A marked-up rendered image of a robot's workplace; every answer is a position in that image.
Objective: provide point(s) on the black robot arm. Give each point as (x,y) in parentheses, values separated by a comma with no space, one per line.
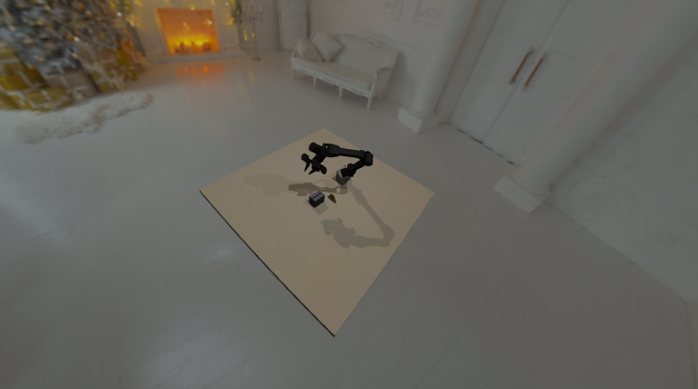
(366,158)

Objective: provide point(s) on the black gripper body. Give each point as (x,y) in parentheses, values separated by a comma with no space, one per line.
(306,158)

